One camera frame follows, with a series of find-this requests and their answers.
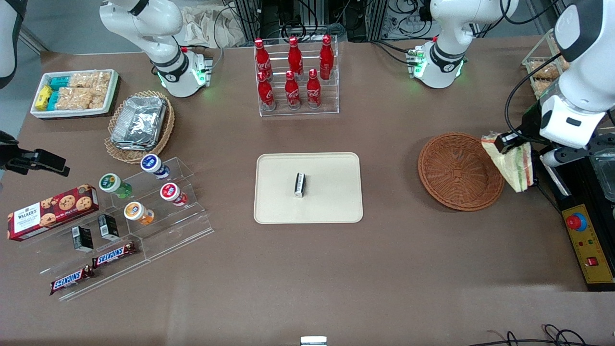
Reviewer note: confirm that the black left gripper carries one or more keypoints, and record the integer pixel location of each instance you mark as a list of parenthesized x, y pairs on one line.
[(530, 123)]

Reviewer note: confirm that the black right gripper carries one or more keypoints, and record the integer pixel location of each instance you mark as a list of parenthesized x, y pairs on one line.
[(10, 156)]

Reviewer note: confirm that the triangle sandwich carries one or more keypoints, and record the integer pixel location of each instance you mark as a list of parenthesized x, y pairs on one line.
[(516, 170)]

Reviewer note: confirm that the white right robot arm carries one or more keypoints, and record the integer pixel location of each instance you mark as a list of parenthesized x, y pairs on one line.
[(144, 19)]

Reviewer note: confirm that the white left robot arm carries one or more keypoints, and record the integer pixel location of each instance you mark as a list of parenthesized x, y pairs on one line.
[(584, 72)]

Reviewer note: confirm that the round brown wicker basket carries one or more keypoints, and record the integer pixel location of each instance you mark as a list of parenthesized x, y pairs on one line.
[(456, 173)]

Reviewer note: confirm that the oval light wicker basket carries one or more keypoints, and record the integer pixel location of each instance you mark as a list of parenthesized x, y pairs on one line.
[(166, 129)]

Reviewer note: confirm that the beige plastic tray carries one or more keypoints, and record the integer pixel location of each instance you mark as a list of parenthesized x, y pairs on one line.
[(331, 192)]

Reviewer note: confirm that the red Walkers cookie box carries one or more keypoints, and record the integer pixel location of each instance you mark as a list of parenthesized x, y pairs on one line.
[(48, 214)]

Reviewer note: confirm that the teal snack packet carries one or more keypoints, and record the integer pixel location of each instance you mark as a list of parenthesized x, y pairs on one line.
[(54, 101), (60, 82)]

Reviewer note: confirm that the small bottle with green cap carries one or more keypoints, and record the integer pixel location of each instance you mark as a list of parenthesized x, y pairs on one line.
[(111, 183)]

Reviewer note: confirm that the yellow snack packet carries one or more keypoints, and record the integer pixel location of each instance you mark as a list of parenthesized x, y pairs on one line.
[(44, 97)]

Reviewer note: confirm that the clear bag of brown snacks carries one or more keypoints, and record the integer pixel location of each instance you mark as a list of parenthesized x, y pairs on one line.
[(80, 80), (101, 84), (74, 98)]

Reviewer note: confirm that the clear bin with snacks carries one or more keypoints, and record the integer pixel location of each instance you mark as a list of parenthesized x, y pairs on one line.
[(540, 72)]

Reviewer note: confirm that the white rectangular snack bin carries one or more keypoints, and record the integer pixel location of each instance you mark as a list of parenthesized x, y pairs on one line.
[(113, 91)]

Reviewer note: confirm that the stack of foil trays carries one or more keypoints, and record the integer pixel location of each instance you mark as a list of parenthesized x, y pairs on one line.
[(139, 122)]

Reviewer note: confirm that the small bottle with orange cap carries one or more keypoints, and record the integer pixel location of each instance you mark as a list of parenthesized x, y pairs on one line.
[(137, 211)]

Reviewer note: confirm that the small bottle with blue cap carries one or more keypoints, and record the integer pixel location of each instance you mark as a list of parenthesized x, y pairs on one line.
[(153, 164)]

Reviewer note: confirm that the clear plastic container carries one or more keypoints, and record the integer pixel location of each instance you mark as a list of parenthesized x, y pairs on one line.
[(605, 178)]

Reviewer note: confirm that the Snickers chocolate bar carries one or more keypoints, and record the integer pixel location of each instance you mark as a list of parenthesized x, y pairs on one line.
[(113, 254), (71, 280)]

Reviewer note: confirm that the small bottle with red cap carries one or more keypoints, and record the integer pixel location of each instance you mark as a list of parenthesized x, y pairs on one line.
[(170, 192)]

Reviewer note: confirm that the black machine with yellow panel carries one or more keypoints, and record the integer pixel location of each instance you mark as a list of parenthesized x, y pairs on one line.
[(588, 245)]

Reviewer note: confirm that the clear acrylic stepped stand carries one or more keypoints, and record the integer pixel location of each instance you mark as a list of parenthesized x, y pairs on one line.
[(182, 230)]

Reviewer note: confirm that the clear acrylic bottle rack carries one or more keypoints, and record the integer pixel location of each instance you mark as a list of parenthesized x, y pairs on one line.
[(331, 103)]

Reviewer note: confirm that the red cola bottle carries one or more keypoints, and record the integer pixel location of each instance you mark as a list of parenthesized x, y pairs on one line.
[(326, 57), (292, 91), (262, 57), (266, 92), (313, 90), (294, 55)]

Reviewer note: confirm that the crumpled beige cloth bag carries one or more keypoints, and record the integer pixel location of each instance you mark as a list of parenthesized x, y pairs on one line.
[(206, 26)]

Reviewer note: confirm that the small black box white side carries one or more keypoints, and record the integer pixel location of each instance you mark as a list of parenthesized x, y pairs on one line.
[(300, 185)]

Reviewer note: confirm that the black metal frame rack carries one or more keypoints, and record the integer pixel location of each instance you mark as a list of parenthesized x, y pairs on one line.
[(274, 14)]

